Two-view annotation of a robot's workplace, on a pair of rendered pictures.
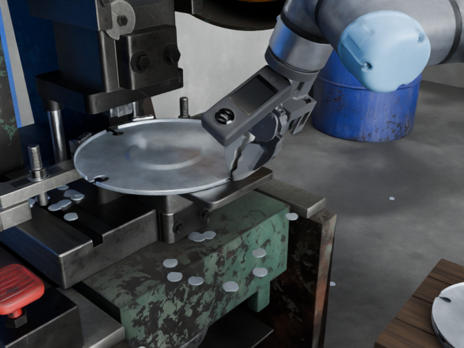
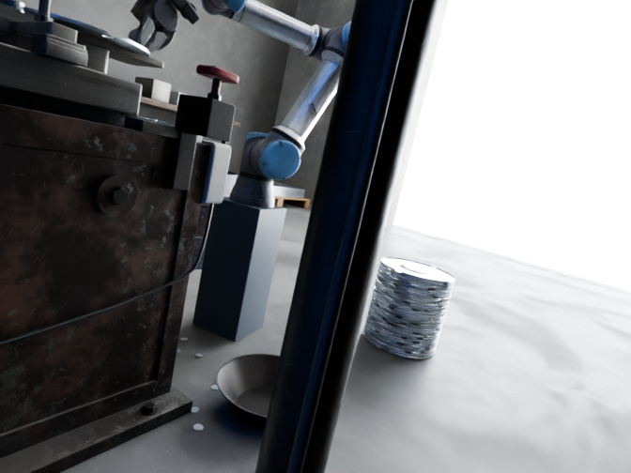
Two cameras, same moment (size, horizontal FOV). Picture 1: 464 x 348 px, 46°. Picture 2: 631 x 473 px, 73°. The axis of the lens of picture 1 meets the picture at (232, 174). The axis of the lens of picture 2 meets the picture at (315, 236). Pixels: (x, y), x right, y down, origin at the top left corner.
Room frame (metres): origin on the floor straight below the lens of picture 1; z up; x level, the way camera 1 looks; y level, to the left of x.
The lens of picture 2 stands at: (0.40, 1.12, 0.64)
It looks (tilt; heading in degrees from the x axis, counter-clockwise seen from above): 10 degrees down; 260
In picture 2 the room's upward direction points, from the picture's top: 12 degrees clockwise
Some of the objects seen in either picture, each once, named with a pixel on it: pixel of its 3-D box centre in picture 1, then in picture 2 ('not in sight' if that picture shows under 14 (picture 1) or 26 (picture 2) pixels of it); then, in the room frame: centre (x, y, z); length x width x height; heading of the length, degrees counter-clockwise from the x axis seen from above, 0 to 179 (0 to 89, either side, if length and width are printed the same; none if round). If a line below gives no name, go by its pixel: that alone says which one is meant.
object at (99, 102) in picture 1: (112, 88); not in sight; (0.90, 0.20, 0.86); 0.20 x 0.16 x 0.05; 138
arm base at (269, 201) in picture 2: not in sight; (253, 188); (0.39, -0.34, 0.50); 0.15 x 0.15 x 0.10
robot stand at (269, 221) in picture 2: not in sight; (239, 266); (0.39, -0.34, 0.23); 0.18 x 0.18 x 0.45; 59
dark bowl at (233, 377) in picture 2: not in sight; (272, 394); (0.25, 0.13, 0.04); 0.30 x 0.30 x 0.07
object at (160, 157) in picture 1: (166, 151); (75, 34); (0.81, 0.11, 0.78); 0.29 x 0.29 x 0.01
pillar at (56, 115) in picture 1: (56, 124); not in sight; (0.88, 0.30, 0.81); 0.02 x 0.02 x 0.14
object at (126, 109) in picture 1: (118, 102); not in sight; (0.89, 0.19, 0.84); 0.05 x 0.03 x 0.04; 138
